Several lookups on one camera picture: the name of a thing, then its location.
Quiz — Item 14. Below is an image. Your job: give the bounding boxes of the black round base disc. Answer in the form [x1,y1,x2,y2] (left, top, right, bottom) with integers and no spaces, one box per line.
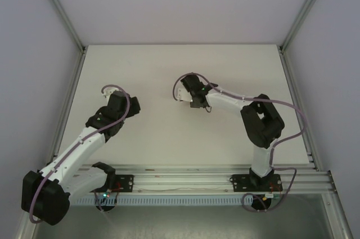
[95,202,116,213]
[249,193,273,213]

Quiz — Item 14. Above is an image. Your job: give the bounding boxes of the grey metal panel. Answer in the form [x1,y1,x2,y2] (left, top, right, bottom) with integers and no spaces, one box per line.
[32,193,347,239]

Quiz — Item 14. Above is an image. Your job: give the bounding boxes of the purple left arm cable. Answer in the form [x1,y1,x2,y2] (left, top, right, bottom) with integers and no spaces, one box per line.
[29,83,133,224]

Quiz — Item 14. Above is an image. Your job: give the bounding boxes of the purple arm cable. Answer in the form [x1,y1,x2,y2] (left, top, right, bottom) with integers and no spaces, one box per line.
[172,72,307,212]
[29,83,133,224]

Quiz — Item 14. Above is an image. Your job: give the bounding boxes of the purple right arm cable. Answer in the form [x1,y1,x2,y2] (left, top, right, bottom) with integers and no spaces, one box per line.
[172,72,307,212]

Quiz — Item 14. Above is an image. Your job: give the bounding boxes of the aluminium table side rail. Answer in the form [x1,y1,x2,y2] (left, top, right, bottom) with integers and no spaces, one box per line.
[278,47,321,171]
[44,49,88,166]

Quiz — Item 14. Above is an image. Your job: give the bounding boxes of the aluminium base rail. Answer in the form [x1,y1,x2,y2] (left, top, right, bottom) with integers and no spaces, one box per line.
[44,161,334,198]

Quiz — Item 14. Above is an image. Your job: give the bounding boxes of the light blue slotted cable duct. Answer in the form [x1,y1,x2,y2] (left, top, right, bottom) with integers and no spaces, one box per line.
[69,195,282,206]

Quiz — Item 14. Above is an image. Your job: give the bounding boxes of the aluminium frame post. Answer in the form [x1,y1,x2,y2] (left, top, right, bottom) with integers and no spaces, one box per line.
[33,0,87,54]
[280,0,335,51]

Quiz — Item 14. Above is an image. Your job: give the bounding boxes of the aluminium frame leg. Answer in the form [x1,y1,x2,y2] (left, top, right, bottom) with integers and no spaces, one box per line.
[13,216,36,239]
[322,191,354,239]

